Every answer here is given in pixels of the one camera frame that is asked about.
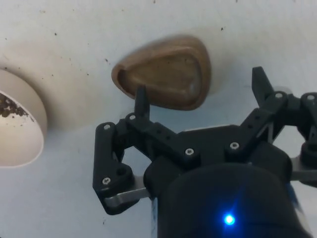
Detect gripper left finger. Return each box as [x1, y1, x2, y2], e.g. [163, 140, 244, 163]
[92, 84, 203, 216]

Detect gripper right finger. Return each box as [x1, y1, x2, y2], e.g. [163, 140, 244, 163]
[224, 66, 317, 186]

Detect white bowl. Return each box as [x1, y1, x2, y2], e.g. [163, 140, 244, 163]
[0, 68, 48, 170]

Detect coffee beans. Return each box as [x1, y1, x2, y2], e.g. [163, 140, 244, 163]
[0, 92, 36, 124]

